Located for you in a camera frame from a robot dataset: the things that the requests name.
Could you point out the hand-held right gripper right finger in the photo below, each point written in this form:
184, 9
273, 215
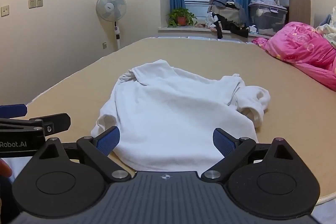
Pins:
223, 141

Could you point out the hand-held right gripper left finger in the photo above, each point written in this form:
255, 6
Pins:
109, 140

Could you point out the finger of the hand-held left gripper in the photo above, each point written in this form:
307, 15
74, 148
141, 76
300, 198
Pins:
57, 121
13, 110

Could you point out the white shirt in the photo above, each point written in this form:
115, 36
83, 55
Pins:
170, 108

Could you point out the pile of clothes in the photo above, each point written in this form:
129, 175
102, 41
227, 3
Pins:
225, 12

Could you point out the person's left hand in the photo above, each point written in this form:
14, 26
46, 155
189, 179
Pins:
4, 167

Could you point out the beige bed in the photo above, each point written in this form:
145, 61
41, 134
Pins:
288, 121

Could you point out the tissue box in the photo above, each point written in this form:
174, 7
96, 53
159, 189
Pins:
253, 29

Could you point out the pink cloth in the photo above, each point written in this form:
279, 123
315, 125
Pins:
202, 26

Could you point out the pink floral quilt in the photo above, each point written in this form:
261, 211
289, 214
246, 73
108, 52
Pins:
302, 45

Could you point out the white standing fan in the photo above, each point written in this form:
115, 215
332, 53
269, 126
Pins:
111, 6

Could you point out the potted green plant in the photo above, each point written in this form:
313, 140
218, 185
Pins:
181, 19

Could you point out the clear plastic storage box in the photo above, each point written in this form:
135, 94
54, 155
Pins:
265, 16

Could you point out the folded light cloth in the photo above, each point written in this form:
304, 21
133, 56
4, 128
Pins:
262, 1

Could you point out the white floral quilt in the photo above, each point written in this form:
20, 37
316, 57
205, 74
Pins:
329, 32

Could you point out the blue-grey cloth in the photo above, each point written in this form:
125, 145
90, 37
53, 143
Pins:
322, 20

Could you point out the low wall socket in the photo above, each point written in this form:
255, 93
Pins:
104, 45

